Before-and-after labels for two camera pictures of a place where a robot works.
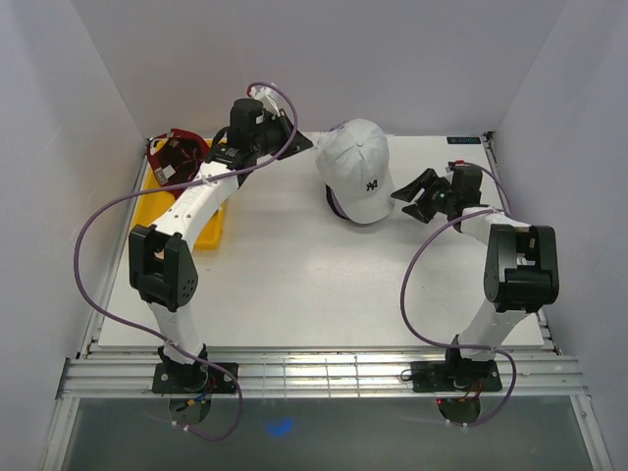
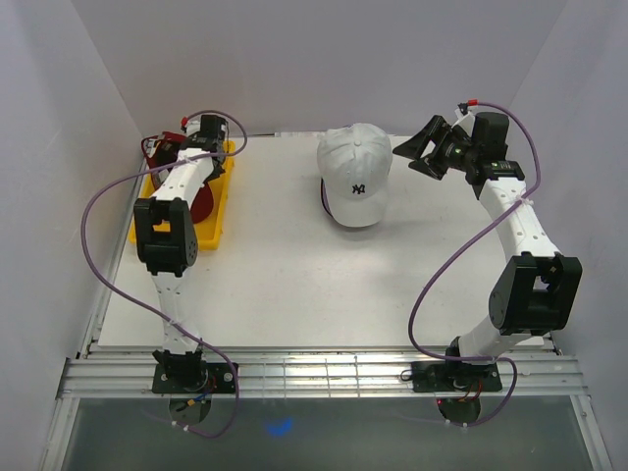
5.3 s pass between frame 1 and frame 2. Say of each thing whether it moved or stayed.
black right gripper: moved
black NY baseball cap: moved
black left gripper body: moved
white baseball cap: stayed
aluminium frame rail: stayed
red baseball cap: stayed
